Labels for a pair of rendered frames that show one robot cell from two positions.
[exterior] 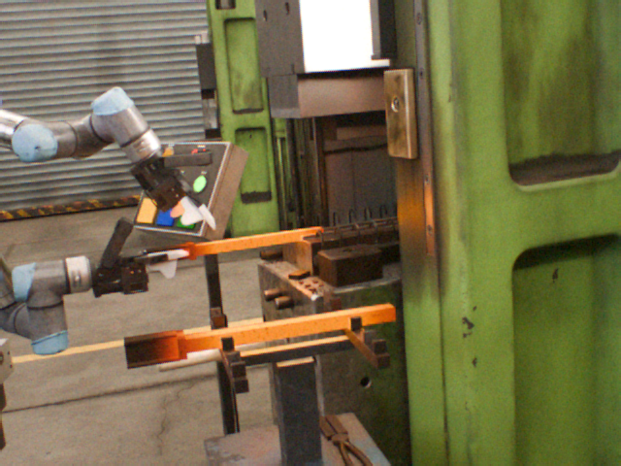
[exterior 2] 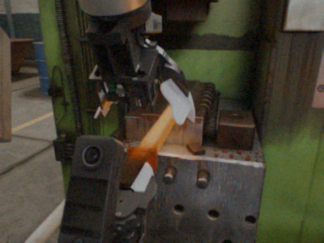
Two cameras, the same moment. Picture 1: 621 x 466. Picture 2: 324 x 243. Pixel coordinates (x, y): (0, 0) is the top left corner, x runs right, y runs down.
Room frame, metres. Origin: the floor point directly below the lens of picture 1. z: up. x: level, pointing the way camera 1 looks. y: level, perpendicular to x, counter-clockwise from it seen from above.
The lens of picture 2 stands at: (1.38, 0.57, 1.20)
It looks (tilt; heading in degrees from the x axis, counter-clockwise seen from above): 20 degrees down; 304
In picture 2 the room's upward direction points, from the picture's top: straight up
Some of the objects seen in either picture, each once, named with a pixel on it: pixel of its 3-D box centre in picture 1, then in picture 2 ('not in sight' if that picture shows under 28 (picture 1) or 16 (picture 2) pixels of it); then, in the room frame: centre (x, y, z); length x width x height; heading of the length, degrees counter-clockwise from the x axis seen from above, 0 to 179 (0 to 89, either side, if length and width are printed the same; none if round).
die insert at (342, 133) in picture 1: (387, 120); (189, 10); (1.80, -0.20, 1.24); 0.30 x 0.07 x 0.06; 111
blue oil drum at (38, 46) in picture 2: not in sight; (54, 67); (5.86, -2.52, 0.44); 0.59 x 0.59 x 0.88
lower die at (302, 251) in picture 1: (375, 237); (176, 104); (1.81, -0.15, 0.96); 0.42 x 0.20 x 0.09; 111
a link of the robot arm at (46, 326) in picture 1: (44, 325); not in sight; (1.51, 0.58, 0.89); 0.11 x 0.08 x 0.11; 48
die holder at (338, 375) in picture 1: (395, 344); (191, 176); (1.76, -0.18, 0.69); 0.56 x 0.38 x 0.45; 111
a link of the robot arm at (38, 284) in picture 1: (41, 282); not in sight; (1.50, 0.57, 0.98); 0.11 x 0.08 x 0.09; 111
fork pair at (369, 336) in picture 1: (307, 352); not in sight; (1.04, 0.02, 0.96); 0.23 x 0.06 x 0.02; 103
